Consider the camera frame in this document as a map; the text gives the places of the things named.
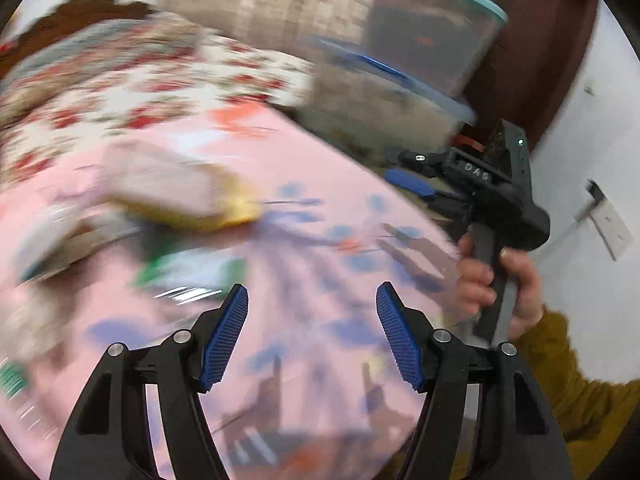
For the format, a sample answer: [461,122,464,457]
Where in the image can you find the clear storage bin blue lid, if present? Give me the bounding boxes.
[304,35,477,173]

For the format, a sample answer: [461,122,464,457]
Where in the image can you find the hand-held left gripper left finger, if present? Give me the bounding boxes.
[50,283,250,480]

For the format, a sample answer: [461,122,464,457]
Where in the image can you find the floral bedsheet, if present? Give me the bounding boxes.
[0,12,315,188]

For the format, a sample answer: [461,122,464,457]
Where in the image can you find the carved wooden headboard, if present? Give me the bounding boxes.
[47,0,157,23]

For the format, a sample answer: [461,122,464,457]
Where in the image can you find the dark brown wooden panel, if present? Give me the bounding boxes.
[460,0,601,153]

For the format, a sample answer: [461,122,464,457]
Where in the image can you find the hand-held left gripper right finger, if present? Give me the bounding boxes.
[376,281,576,480]

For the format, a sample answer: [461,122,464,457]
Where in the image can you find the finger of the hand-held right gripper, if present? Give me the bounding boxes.
[425,191,471,217]
[386,149,451,198]

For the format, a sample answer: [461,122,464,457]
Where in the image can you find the clear storage bin teal lid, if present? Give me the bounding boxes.
[365,0,510,100]

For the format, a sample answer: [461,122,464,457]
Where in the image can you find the green and white wrapper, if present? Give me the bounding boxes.
[132,254,248,307]

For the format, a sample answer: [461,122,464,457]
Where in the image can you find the white wall socket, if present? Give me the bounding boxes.
[575,179,635,261]

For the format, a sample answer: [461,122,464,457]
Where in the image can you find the person's right hand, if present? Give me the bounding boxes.
[456,234,547,341]

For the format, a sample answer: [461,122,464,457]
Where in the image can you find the folded patchwork quilt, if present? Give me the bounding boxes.
[7,22,203,81]

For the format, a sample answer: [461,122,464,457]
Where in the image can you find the pink printed blanket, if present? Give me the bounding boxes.
[0,107,467,480]

